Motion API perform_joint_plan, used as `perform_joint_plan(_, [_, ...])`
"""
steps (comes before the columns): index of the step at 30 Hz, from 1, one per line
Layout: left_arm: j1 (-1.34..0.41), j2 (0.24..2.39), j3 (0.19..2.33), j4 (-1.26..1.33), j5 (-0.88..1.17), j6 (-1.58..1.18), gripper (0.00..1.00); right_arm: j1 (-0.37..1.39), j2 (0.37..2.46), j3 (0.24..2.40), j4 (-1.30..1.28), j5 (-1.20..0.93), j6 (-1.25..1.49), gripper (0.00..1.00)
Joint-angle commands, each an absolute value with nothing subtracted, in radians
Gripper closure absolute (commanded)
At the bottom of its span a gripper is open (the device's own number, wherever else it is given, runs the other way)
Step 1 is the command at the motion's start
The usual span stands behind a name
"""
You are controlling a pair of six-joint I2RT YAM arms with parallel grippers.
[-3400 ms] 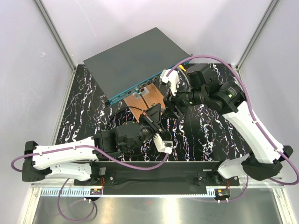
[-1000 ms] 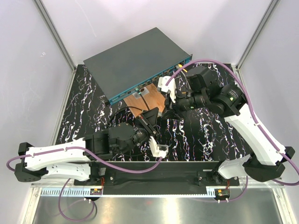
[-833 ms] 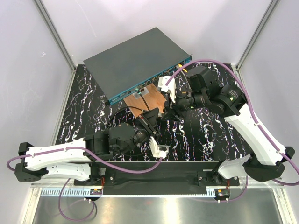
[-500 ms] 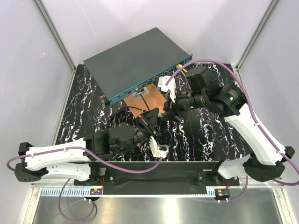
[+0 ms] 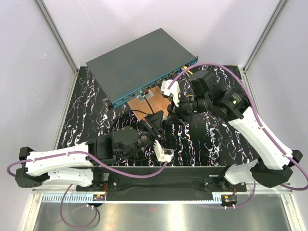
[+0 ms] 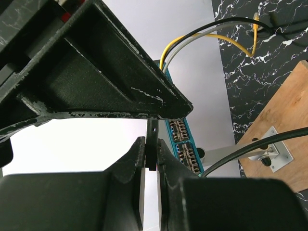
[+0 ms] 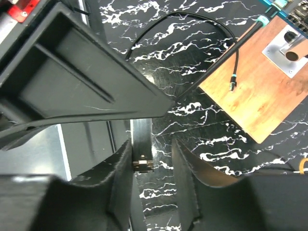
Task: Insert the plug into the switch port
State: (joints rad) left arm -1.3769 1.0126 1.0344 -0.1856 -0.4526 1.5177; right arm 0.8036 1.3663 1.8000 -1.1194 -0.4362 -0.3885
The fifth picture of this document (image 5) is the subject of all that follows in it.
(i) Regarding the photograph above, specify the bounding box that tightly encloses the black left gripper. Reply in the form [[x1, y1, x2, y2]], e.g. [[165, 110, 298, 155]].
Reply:
[[121, 111, 166, 160]]

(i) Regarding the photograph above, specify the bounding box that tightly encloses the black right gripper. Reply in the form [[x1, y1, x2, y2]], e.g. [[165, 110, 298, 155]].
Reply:
[[166, 90, 210, 127]]

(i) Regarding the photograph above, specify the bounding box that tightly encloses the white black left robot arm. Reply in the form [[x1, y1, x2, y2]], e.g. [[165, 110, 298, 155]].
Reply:
[[7, 111, 174, 191]]

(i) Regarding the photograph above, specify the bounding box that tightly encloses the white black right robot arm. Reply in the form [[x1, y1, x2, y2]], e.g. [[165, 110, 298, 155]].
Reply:
[[161, 70, 303, 191]]

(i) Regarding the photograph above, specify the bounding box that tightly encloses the wooden board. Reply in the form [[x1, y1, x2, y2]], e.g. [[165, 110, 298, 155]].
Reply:
[[127, 86, 170, 120]]

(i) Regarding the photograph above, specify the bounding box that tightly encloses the right orange connector block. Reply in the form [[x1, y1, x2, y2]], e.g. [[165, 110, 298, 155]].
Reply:
[[223, 194, 237, 203]]

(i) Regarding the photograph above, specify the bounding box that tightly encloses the orange connector block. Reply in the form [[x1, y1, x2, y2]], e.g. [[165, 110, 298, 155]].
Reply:
[[93, 194, 106, 201], [223, 194, 237, 203]]

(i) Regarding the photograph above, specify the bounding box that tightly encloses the left orange connector block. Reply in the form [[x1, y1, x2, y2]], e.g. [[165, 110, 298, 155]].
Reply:
[[93, 194, 106, 201]]

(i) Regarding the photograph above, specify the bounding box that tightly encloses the black fibre cable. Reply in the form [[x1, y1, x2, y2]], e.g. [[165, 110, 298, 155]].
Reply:
[[109, 95, 167, 162]]

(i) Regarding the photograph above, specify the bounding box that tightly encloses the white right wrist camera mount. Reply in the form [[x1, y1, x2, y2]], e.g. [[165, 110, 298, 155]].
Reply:
[[160, 79, 180, 107]]

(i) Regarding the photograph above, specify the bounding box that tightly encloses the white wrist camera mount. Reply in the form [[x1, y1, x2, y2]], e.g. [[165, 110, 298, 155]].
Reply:
[[154, 140, 174, 163], [160, 79, 180, 107]]

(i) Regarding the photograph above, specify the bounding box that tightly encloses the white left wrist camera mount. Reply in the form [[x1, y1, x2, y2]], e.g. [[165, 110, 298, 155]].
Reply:
[[154, 140, 174, 163]]

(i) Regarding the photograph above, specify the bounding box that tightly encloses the dark grey network switch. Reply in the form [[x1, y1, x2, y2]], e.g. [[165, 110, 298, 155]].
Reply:
[[86, 28, 198, 109]]

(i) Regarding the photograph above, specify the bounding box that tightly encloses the aluminium frame rail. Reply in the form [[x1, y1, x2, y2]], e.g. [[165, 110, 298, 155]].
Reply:
[[31, 175, 293, 205]]

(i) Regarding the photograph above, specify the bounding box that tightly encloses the left aluminium frame post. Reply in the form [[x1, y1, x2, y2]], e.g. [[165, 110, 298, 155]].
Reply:
[[33, 0, 80, 74]]

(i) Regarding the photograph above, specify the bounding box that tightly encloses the aluminium frame post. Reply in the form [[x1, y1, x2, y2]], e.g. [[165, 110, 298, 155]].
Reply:
[[33, 0, 80, 74], [243, 0, 289, 72]]

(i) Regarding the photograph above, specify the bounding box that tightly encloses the right aluminium frame post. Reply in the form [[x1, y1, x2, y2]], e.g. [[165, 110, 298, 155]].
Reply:
[[243, 0, 289, 72]]

